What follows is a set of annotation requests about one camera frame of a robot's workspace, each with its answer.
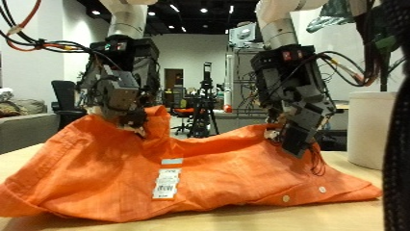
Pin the orange button shirt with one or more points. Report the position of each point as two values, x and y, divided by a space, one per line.
107 173

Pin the brown door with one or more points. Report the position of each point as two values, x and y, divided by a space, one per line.
174 80

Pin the black office chair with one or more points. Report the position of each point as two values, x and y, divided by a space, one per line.
65 96

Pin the grey filing cabinet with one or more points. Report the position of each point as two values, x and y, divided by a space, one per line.
242 80

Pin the red ball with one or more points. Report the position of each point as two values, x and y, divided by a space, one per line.
228 109

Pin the orange seat office chair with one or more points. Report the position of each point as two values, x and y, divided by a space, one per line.
184 112

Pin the white round plant pot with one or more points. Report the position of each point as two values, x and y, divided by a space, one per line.
370 128

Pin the grey boxy device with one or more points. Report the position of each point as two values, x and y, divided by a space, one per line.
246 33

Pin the brown cushion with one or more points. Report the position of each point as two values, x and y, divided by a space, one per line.
22 107

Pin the grey sofa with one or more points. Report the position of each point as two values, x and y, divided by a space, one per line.
26 131

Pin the green leafy plant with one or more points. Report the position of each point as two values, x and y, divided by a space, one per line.
383 41

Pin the black camera tripod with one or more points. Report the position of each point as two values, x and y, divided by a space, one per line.
206 112

